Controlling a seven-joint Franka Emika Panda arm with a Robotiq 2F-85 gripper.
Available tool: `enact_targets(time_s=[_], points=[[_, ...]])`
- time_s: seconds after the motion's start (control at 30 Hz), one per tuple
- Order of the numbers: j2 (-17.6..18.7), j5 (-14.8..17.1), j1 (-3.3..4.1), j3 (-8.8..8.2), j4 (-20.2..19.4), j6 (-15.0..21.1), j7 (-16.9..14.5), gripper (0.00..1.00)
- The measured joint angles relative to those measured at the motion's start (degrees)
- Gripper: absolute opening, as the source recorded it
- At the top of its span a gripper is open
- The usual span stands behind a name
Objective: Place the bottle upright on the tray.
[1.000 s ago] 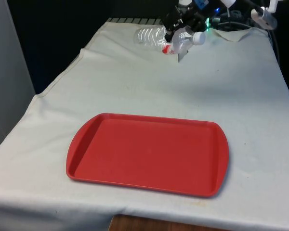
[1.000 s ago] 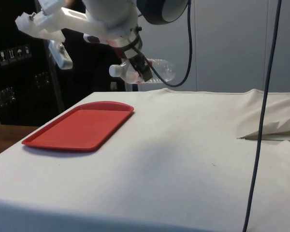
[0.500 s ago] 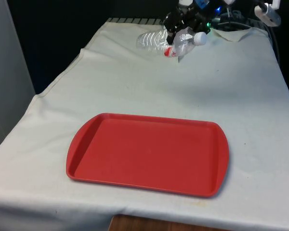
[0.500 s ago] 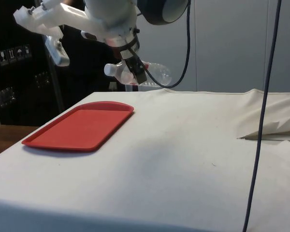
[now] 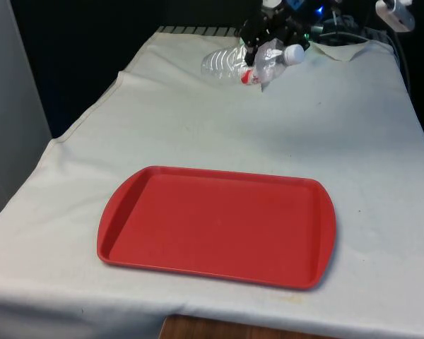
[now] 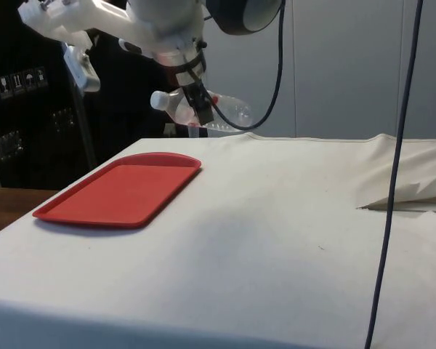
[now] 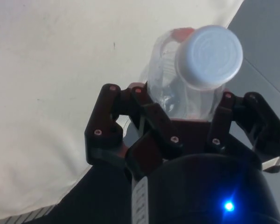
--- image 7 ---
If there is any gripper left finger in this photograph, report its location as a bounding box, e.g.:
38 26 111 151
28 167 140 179
84 82 183 183

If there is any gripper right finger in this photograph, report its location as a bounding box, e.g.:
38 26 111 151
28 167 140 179
205 89 280 174

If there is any clear bottle with white cap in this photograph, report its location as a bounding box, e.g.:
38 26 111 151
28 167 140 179
140 24 245 123

